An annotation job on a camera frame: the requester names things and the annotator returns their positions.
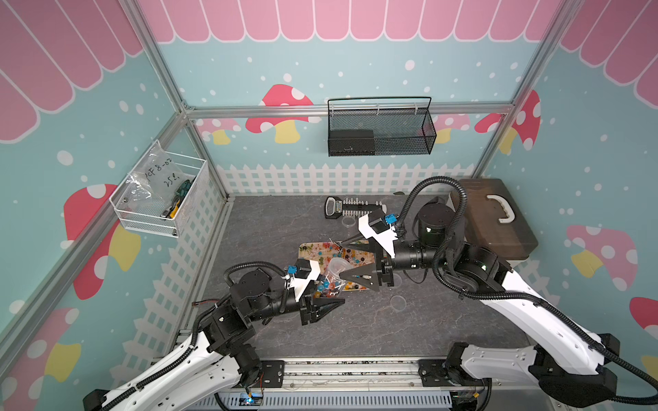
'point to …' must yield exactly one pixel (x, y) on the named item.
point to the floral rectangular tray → (321, 253)
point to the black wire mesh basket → (380, 132)
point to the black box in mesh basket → (351, 142)
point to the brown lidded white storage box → (493, 221)
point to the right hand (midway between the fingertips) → (343, 266)
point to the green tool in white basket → (181, 193)
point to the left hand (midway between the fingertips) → (341, 297)
